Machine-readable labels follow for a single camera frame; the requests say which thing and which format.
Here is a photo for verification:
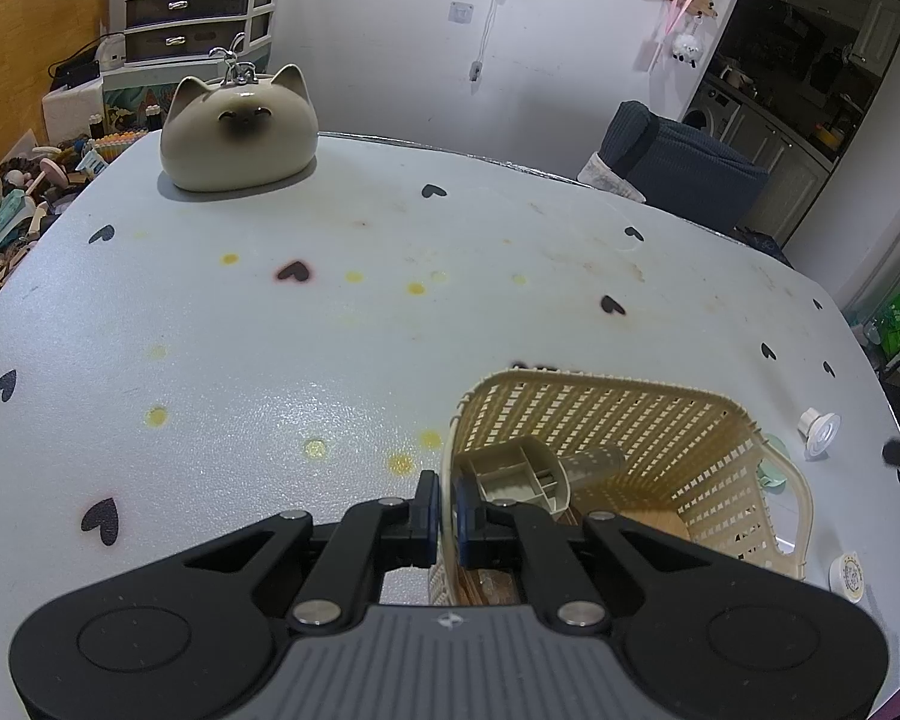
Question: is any white round suction cup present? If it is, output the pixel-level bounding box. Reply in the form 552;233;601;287
796;406;843;459

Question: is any beige divided plastic tray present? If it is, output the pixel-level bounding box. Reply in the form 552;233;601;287
449;434;572;520

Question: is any white drawer cabinet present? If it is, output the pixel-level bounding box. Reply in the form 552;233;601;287
123;0;287;70

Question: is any patterned storage box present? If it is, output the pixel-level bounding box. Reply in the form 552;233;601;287
103;67;190;141

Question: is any pale green round lid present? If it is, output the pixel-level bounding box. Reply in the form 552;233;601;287
756;430;790;490

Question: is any beige cat-shaped ceramic ornament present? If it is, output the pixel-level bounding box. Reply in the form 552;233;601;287
158;64;320;193

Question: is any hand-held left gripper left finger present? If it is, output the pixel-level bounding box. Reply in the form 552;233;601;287
157;470;442;631

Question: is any small white cat-eared lid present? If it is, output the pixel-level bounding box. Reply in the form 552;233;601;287
828;550;868;605

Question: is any white storage box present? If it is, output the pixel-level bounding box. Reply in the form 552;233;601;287
42;78;107;141

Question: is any black device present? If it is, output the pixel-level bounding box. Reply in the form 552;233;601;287
48;44;103;88

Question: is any pile of floor clutter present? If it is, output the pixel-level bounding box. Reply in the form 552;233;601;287
0;126;152;302

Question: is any white plush sheep toy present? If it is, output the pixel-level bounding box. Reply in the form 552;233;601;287
670;29;705;69

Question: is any beige woven plastic basket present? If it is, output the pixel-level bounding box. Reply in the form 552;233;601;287
427;367;815;610

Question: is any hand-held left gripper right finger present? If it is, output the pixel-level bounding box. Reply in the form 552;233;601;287
450;474;743;631

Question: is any dark bag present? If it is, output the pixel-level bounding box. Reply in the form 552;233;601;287
733;224;794;269

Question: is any dark blue chair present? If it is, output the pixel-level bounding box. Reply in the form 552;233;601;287
595;99;770;235

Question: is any grey lower kitchen cabinet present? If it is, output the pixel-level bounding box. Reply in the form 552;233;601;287
727;94;833;241

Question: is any washing machine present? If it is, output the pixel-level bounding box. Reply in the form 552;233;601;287
681;82;745;145

